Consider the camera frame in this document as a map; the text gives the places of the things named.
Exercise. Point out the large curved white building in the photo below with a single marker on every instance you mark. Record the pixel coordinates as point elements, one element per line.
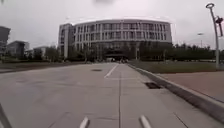
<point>116,33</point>

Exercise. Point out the dark drain grate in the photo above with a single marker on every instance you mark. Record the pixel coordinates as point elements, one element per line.
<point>152,85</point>

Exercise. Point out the reddish paved sidewalk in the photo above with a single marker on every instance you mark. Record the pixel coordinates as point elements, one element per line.
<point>203,83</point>

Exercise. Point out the grey concrete road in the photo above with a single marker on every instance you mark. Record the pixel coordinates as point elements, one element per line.
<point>66,96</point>

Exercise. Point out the round manhole cover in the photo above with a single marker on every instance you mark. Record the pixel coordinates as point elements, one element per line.
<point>96,70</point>

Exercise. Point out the low pale building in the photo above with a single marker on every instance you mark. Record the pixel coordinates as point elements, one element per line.
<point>18,48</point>

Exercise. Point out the tall grey lamp post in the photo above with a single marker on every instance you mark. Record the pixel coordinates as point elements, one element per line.
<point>216,36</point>

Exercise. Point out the distant street lamp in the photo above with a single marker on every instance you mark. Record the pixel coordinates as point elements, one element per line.
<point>200,38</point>

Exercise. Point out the green grass area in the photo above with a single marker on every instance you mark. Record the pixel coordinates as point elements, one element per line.
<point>170,66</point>

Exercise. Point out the grey building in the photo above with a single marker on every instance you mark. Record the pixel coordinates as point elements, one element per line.
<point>4,38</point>

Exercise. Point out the row of dark trees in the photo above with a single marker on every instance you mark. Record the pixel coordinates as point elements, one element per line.
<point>186,52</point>

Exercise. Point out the grey stone kerb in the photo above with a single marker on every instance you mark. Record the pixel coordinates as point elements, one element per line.
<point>186,92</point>

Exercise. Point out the robot's own part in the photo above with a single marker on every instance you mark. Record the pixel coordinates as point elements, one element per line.
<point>84,122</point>
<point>145,122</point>

